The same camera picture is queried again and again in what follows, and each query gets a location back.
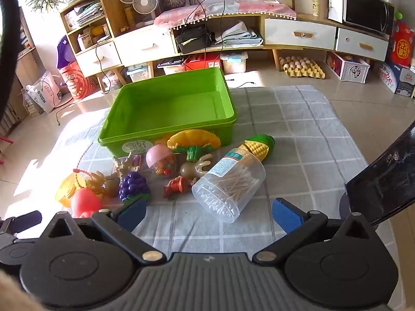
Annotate black blurred strap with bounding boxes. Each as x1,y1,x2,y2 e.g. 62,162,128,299
0,0,22,128

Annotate small clear storage box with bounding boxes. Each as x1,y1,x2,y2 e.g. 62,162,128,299
126,65,153,83

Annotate white red carton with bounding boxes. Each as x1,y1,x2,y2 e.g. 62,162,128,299
376,61,415,98

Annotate stack of papers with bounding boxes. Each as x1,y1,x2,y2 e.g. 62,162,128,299
65,2,105,28

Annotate red gift box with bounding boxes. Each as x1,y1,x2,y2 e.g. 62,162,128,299
389,22,415,69

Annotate toy corn cob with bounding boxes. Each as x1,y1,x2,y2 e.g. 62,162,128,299
239,134,275,163

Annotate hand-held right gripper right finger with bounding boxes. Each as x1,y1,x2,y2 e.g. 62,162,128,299
252,197,377,264

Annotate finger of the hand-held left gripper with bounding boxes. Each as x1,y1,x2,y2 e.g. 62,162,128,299
0,210,43,245

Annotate folded pale cloth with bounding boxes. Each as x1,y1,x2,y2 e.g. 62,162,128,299
216,20,264,46

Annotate black microwave oven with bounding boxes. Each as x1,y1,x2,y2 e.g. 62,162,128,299
343,0,395,36

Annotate white plastic bag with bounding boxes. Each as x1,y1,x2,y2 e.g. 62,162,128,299
26,71,64,114

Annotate pink fringed cloth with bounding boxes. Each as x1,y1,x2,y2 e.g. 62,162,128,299
153,0,297,28

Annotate wooden shelf unit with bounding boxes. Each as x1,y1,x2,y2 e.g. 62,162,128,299
59,0,130,93

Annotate yellow egg tray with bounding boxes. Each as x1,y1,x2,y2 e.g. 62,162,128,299
279,55,326,79

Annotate pink rubber toy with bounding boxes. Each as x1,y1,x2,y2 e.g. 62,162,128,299
71,186,103,218

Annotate black device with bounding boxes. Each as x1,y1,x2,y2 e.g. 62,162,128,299
175,24,216,54

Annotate red chair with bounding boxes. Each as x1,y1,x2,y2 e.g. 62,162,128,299
0,134,15,166

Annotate clear storage box blue lid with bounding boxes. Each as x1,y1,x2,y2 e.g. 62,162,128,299
220,52,249,74

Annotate purple toy grapes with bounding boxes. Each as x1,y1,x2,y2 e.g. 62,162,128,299
119,171,151,204

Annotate black power cable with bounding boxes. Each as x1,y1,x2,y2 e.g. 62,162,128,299
56,34,113,128
182,0,257,87

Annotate black keyboard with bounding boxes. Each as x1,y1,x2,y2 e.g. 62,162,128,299
157,58,185,69

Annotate purple plastic bin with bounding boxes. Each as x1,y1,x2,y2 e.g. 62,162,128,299
57,35,78,69

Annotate wooden TV cabinet white drawers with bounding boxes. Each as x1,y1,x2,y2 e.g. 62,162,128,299
113,12,391,73

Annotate white desk fan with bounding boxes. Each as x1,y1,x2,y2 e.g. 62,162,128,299
132,0,160,28

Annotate pink capsule toy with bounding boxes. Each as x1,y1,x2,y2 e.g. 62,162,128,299
146,145,178,178

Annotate white paper bag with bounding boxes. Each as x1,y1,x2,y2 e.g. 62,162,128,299
327,0,345,23

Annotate wooden side shelf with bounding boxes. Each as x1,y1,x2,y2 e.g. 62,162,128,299
13,6,41,120

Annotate yellow toy pot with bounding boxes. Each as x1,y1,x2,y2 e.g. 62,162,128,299
55,172,87,208

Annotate clear cotton swab jar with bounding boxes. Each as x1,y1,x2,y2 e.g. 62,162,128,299
192,147,266,223

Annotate beige starfish toy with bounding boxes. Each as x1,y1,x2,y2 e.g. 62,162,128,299
113,152,143,179

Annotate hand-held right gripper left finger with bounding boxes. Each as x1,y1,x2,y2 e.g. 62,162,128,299
41,197,167,265

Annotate grey checked blanket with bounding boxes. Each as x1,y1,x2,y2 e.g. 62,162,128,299
53,84,370,257

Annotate red dinosaur figure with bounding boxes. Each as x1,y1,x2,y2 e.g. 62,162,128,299
163,175,197,201

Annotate red patterned bag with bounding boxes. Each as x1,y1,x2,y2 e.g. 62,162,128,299
60,63,98,101

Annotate green plastic box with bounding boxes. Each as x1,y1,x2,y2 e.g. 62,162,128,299
98,67,238,158

